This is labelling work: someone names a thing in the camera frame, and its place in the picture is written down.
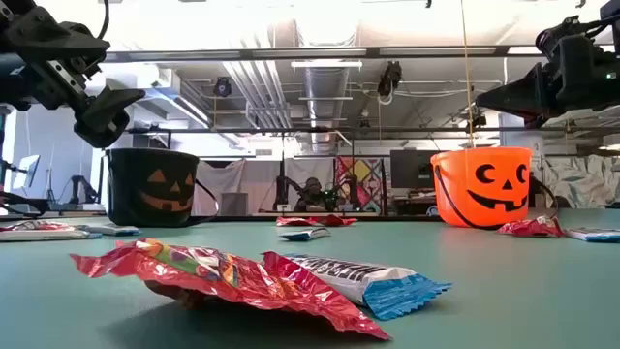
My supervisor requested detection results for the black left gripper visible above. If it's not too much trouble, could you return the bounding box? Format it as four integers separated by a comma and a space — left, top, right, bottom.
0, 46, 146, 149

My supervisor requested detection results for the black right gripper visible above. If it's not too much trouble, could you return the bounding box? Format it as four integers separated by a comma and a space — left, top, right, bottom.
477, 33, 620, 130

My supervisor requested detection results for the black jack-o-lantern bucket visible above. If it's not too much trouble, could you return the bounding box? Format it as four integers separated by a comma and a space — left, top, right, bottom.
104, 147, 220, 229

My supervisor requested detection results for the white blue Hershey's bar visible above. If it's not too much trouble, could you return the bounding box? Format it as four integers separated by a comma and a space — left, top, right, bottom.
283, 252, 452, 322
75, 223, 142, 238
0, 228, 103, 242
278, 227, 332, 242
564, 226, 620, 243

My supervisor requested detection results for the orange jack-o-lantern bucket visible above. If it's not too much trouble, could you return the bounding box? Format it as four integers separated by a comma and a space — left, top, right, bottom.
429, 145, 561, 232

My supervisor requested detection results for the tilted white monitor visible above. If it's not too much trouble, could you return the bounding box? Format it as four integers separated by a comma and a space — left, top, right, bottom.
10, 153, 42, 191

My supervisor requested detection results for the dark computer monitor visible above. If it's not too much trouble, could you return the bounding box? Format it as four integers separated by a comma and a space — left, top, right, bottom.
389, 148, 437, 190

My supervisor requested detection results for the grey box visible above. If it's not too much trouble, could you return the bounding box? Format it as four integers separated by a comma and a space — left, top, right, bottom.
221, 192, 249, 217

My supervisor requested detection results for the white hanging cloth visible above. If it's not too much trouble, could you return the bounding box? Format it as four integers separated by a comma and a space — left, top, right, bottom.
193, 157, 335, 217

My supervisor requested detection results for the green table mat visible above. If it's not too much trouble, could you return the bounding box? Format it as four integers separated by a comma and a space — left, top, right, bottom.
0, 207, 620, 349

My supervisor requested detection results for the grey overhead crossbar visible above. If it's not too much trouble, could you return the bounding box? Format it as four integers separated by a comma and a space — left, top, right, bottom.
101, 44, 551, 64

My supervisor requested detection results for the white strip light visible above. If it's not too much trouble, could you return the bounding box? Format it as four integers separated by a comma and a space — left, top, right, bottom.
290, 59, 363, 70

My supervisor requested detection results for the person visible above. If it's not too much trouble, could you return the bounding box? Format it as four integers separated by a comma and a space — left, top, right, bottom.
293, 176, 340, 213

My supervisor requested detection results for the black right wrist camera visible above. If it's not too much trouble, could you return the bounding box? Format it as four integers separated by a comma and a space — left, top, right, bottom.
535, 15, 590, 55

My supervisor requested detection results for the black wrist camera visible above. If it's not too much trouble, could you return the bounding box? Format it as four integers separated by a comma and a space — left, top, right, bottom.
535, 15, 590, 55
2, 5, 111, 63

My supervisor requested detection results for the yellow hanging cord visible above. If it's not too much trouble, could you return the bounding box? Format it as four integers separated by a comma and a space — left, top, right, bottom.
458, 0, 477, 149

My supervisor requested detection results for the patterned wall panel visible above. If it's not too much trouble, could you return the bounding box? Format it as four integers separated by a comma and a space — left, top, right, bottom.
544, 154, 620, 209

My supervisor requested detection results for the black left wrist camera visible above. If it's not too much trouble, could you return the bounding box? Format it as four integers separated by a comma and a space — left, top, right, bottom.
2, 5, 111, 63

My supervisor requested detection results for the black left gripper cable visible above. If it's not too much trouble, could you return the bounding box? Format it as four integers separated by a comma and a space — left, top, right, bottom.
96, 0, 111, 41

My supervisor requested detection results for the black round ceiling camera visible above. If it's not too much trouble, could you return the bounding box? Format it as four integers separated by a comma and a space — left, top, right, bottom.
212, 76, 233, 98

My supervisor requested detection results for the black background frame bar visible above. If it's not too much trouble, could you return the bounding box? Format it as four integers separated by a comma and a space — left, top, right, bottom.
123, 126, 620, 137

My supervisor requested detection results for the black hanging camera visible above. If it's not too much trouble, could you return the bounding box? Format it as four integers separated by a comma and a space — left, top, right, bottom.
376, 60, 403, 106

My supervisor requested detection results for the silver ventilation duct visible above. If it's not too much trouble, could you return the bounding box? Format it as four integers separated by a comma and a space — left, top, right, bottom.
302, 67, 350, 146

